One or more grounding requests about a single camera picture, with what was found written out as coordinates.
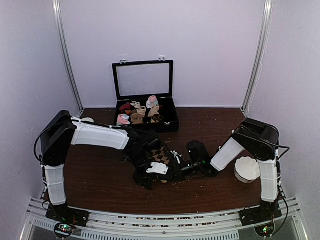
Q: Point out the tan rolled sock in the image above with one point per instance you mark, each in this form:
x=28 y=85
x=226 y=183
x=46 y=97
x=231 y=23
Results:
x=137 y=118

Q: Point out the aluminium right corner post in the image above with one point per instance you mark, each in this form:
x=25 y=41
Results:
x=260 y=51

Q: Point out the aluminium left corner post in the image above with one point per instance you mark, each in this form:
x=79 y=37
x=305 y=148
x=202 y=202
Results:
x=65 y=53

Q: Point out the dark red rolled sock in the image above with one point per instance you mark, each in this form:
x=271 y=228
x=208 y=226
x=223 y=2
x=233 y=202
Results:
x=125 y=107

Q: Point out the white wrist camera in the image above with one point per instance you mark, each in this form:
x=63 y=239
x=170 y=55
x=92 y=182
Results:
x=177 y=156
x=157 y=168

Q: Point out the white bowl left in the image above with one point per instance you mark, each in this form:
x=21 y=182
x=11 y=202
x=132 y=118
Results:
x=87 y=119

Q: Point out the beige rolled sock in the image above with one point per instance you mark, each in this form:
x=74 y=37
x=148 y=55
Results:
x=154 y=111

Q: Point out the aluminium corner post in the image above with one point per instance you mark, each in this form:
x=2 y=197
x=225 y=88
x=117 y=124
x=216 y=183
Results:
x=65 y=53
x=260 y=51

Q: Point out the pink teal white rolled sock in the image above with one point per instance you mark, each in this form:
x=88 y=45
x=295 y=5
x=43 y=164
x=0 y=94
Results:
x=152 y=102

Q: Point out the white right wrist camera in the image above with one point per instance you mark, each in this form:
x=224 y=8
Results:
x=177 y=156

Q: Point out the cream rolled sock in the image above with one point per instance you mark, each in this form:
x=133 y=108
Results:
x=138 y=108

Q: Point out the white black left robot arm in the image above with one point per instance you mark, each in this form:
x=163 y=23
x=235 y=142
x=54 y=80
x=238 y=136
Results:
x=66 y=132

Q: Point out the black box with glass lid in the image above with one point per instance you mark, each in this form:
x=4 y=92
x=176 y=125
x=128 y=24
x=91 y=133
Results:
x=137 y=81

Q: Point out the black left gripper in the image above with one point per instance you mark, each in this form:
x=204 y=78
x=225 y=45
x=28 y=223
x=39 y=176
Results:
x=140 y=179

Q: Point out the aluminium front rail frame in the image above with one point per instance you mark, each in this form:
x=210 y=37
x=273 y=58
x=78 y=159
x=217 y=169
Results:
x=219 y=225

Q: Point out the white scalloped bowl right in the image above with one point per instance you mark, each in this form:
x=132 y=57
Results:
x=246 y=170

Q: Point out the brown tan argyle sock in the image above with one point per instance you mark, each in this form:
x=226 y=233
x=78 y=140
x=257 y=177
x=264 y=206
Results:
x=157 y=118
x=164 y=156

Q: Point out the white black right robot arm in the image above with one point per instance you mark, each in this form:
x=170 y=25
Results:
x=261 y=140

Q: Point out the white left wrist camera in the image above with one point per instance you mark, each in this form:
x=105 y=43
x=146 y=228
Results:
x=157 y=168

